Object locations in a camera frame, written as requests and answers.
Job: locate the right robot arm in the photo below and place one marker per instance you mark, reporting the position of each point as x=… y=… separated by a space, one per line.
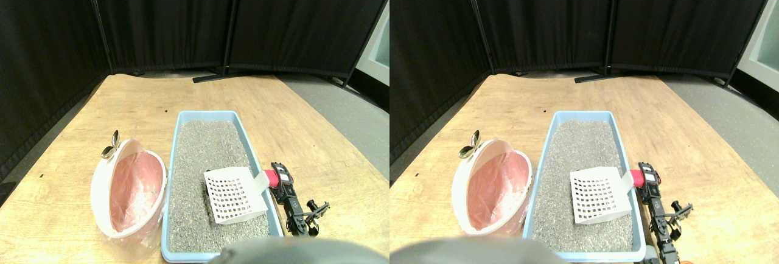
x=298 y=218
x=664 y=233

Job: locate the blue litter tray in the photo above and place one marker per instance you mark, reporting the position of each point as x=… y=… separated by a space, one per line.
x=195 y=154
x=578 y=148

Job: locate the black bracket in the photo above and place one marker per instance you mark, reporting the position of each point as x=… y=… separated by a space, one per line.
x=681 y=211
x=317 y=209

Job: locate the black curtain stand foot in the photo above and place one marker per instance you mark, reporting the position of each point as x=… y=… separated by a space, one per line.
x=210 y=78
x=591 y=78

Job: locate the white bin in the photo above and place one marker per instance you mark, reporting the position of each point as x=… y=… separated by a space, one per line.
x=131 y=191
x=493 y=191

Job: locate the white shelf unit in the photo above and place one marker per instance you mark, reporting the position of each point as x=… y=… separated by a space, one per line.
x=764 y=51
x=380 y=45

